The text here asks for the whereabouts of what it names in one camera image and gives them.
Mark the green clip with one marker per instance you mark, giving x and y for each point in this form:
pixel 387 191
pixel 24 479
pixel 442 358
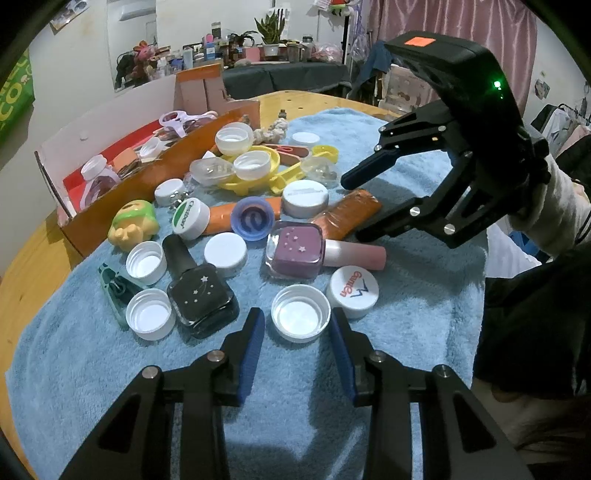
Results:
pixel 113 290

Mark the white air conditioner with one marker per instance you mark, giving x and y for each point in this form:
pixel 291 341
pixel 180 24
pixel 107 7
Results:
pixel 136 9

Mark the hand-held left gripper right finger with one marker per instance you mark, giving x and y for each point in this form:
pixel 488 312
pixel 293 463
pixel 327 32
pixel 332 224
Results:
pixel 344 360

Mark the blue swirl cap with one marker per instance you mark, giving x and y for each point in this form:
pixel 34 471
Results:
pixel 251 219

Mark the white and grey jar lid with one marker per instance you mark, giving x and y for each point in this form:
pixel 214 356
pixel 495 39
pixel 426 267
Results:
pixel 304 198

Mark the orange tube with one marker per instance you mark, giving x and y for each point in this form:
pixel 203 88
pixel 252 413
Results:
pixel 219 219

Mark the purple nail polish bottle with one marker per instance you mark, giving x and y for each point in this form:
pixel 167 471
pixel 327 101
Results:
pixel 295 247

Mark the person's right forearm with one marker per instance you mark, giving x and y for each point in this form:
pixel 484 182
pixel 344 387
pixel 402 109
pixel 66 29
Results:
pixel 554 207

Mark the pink curtain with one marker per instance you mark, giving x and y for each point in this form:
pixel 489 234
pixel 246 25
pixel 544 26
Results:
pixel 452 18

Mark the yellow plastic toy frame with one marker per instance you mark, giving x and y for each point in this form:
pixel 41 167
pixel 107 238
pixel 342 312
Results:
pixel 286 177

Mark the red sausage toy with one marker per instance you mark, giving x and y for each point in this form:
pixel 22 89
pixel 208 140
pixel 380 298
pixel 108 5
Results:
pixel 293 154

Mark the yellow and green toy figure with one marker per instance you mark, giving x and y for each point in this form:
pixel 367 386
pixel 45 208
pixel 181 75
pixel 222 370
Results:
pixel 134 226

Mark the plain white closed cap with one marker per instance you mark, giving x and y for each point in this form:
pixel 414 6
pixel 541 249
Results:
pixel 226 254

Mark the flat white cap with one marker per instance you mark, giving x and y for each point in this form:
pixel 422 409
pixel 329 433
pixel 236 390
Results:
pixel 305 140

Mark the person's dark clothing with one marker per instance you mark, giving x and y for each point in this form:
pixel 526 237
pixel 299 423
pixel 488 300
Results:
pixel 531 323

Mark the clear plastic capsule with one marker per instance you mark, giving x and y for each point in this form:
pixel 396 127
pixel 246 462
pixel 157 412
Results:
pixel 321 171
pixel 210 171

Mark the clear bottle with white cap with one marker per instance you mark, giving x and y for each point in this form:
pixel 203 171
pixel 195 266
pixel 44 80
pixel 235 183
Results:
pixel 99 180

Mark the pink plush rabbit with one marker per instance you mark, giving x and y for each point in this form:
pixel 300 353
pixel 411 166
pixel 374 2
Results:
pixel 145 53

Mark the clothes rack with garments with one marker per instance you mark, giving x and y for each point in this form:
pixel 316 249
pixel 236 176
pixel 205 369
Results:
pixel 565 124

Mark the large white cap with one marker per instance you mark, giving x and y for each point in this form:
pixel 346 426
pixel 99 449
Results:
pixel 300 314

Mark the orange packet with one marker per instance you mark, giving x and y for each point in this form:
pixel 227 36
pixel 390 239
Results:
pixel 125 162
pixel 346 212

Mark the snake plant in pot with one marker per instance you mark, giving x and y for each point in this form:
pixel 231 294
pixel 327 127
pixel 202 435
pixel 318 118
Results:
pixel 271 32

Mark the white cap with green label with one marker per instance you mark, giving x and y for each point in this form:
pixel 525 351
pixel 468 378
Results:
pixel 189 217

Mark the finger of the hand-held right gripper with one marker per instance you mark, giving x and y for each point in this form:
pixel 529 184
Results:
pixel 364 170
pixel 388 221

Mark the black nail polish bottle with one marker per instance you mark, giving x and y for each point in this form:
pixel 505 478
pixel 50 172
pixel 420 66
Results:
pixel 201 295

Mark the green printed bag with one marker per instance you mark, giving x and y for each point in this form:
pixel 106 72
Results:
pixel 16 97

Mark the purple clip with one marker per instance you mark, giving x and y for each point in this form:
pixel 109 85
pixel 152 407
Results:
pixel 178 121

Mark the cardboard box with red bottom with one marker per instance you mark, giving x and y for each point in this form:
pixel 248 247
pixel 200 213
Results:
pixel 152 177

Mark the white cap with blue logo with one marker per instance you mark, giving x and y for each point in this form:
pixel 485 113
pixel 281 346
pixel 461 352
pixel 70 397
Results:
pixel 353 290

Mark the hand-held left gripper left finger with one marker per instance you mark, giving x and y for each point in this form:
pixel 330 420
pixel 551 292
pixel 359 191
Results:
pixel 251 355

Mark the blue towel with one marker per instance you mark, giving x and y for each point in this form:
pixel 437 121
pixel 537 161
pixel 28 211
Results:
pixel 286 415

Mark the small potted plant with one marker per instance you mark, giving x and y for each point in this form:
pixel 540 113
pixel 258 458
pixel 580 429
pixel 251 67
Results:
pixel 242 39

